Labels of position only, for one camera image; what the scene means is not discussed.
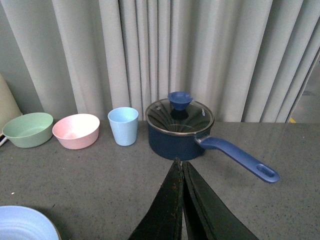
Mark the glass lid with blue knob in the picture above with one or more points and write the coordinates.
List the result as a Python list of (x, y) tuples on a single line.
[(179, 115)]

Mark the dark blue saucepan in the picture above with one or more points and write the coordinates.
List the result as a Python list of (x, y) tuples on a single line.
[(192, 145)]

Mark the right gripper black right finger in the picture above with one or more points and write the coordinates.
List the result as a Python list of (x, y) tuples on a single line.
[(206, 215)]

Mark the pink bowl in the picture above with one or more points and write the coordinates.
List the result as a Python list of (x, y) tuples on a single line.
[(77, 131)]

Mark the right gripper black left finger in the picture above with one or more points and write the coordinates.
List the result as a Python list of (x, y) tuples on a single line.
[(163, 220)]

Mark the green bowl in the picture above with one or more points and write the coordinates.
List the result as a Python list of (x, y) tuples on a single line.
[(29, 130)]

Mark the cream two-slot toaster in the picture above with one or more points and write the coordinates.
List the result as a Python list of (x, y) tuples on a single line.
[(8, 106)]

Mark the grey pleated curtain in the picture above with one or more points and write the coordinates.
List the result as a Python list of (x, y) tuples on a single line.
[(247, 60)]

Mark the light blue plate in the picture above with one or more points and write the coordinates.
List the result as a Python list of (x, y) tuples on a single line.
[(24, 223)]

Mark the light blue cup near pot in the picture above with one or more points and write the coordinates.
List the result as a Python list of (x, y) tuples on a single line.
[(124, 125)]

